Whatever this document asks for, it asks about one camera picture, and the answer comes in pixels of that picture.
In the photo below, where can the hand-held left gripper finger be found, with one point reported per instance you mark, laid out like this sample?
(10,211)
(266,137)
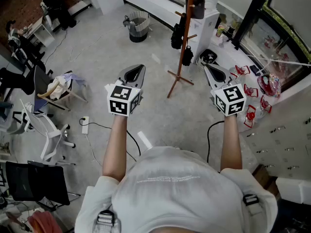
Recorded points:
(141,81)
(131,67)

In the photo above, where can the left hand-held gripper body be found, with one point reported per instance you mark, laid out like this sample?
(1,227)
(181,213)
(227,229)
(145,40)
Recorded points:
(121,101)

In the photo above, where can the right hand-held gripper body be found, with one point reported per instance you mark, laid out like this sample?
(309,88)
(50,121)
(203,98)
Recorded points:
(230,101)

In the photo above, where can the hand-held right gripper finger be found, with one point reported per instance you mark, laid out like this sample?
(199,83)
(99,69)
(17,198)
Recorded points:
(228,75)
(210,81)

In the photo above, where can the brown wooden coat rack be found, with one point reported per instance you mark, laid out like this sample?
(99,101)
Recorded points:
(185,33)

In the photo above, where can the person's left forearm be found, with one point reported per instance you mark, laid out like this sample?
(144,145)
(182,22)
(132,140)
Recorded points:
(115,149)

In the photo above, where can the person's right forearm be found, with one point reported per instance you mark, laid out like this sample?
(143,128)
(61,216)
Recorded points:
(230,144)

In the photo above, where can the black bin with white fan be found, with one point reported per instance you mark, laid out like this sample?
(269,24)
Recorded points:
(207,57)

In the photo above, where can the clear glass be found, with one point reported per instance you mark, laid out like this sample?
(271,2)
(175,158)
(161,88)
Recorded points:
(223,42)

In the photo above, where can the small black hanging pouch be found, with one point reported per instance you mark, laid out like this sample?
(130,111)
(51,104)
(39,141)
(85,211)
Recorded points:
(187,56)

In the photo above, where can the grey ribbed trash bin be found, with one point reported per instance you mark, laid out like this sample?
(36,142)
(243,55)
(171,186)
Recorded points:
(138,27)

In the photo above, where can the white power strip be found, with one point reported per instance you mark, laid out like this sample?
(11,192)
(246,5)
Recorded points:
(85,125)

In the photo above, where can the colourful paper cup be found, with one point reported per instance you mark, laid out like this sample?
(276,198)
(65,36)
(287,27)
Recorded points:
(219,30)

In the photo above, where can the white tape strip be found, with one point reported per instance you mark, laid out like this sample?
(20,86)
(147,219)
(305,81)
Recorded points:
(286,61)

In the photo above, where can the white locker cabinet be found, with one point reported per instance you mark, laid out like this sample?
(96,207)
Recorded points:
(279,139)

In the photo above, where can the pile of light clothes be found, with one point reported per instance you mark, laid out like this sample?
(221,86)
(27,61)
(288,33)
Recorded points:
(58,86)

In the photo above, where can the dark grey hanging bag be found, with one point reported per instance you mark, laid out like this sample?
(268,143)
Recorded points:
(197,4)

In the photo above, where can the white office chair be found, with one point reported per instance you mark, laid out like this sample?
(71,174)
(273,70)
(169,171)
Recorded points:
(46,127)

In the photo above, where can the wooden chair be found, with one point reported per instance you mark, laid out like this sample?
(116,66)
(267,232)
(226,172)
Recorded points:
(41,86)

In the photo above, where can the white desk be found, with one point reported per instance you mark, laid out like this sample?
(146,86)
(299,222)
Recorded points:
(40,31)

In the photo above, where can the person's light grey t-shirt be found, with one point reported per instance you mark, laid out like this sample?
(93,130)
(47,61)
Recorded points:
(175,190)

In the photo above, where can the black mesh chair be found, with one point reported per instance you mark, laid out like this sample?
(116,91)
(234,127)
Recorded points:
(36,183)

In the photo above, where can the pink cloth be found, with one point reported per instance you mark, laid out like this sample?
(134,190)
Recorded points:
(43,222)

